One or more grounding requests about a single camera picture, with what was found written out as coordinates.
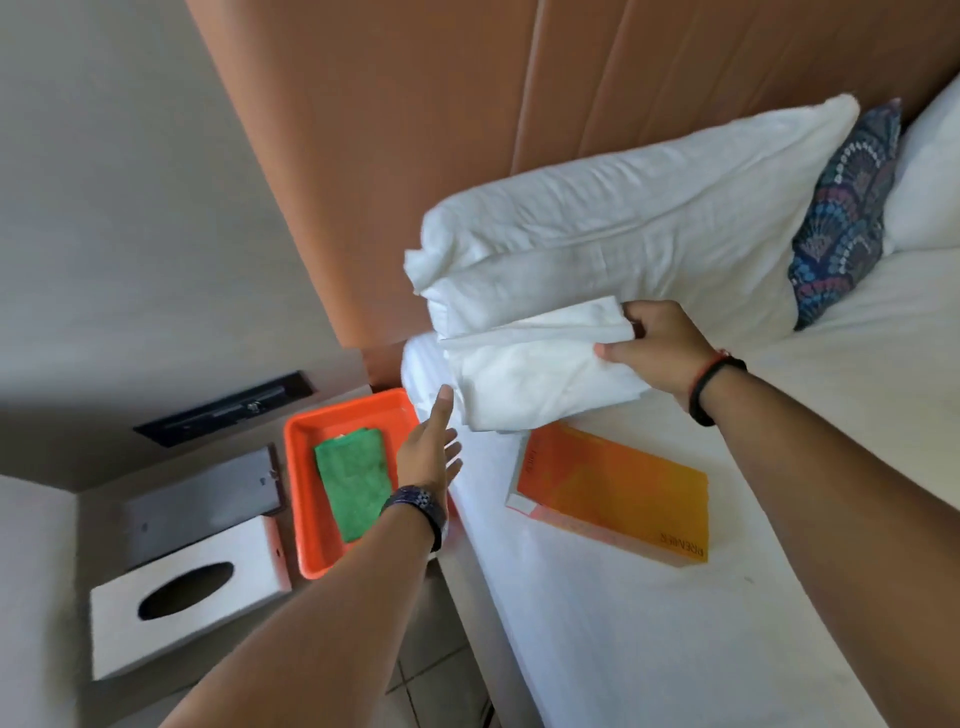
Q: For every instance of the person's right hand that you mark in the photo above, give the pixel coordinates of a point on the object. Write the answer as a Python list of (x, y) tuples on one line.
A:
[(667, 349)]

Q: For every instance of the person's left hand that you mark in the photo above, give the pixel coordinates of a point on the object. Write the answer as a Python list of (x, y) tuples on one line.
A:
[(421, 461)]

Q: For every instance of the person's left thumb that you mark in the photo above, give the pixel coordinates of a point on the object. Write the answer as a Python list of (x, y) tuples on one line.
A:
[(439, 409)]

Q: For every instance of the person's right thumb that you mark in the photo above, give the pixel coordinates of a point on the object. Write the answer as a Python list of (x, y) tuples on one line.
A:
[(619, 351)]

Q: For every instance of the large white pillow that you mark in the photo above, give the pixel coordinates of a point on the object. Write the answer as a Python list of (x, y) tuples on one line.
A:
[(637, 217)]

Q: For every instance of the person's right forearm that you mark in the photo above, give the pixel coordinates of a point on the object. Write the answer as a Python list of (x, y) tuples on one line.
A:
[(840, 510)]

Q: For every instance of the person's left forearm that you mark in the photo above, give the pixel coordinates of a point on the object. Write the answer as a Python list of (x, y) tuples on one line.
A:
[(322, 622)]

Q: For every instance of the dark blue wristwatch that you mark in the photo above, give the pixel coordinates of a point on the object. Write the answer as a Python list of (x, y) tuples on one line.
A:
[(420, 500)]

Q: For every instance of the black wristband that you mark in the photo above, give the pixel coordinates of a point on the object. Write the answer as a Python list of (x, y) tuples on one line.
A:
[(701, 401)]

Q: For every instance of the green cleaning cloth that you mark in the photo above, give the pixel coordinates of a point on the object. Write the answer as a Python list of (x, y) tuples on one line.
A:
[(352, 480)]

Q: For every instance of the orange book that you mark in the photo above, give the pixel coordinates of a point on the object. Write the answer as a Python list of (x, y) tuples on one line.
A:
[(615, 491)]

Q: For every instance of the orange plastic tray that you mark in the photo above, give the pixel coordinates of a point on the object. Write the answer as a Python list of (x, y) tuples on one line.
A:
[(300, 487)]

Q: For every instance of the white tissue box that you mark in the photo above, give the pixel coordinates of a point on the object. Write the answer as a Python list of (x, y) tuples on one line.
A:
[(247, 562)]

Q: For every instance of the grey flat panel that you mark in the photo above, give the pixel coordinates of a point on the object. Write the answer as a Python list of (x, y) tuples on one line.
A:
[(202, 502)]

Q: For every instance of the blue patterned cushion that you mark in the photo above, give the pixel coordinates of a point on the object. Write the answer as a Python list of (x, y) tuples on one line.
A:
[(844, 217)]

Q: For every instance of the brown padded headboard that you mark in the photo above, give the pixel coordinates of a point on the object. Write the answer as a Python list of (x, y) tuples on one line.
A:
[(390, 150)]

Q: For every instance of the bed with white sheet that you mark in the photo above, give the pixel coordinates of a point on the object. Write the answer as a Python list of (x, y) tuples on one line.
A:
[(750, 637)]

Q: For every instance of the black wall switch panel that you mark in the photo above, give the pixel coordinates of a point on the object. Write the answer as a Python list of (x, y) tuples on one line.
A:
[(225, 409)]

